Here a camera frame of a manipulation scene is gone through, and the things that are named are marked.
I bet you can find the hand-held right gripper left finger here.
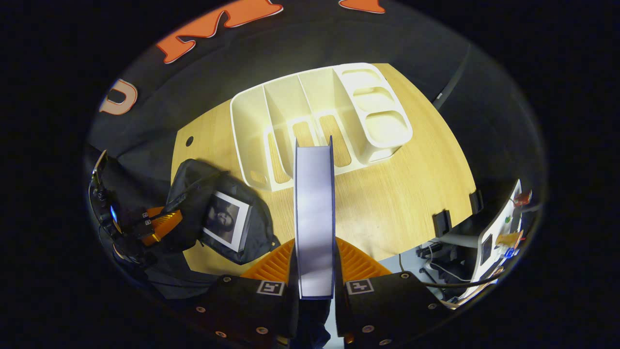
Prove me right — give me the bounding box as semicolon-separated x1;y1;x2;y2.
190;238;297;349

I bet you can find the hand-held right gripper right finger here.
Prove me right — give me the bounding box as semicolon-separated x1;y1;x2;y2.
334;237;449;348

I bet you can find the black schoolbag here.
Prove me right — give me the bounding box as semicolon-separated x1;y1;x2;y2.
166;159;281;266

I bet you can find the portrait cover book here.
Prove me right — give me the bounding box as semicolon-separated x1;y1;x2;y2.
201;190;252;253

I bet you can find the blue cover book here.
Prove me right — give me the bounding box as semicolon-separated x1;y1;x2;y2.
294;136;336;300

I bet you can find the white bookshelf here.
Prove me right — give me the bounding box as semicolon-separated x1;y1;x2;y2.
230;63;414;192

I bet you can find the white desk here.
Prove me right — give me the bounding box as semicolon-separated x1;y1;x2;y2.
455;179;525;294

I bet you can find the orange packet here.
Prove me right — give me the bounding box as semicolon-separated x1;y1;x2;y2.
495;232;524;248

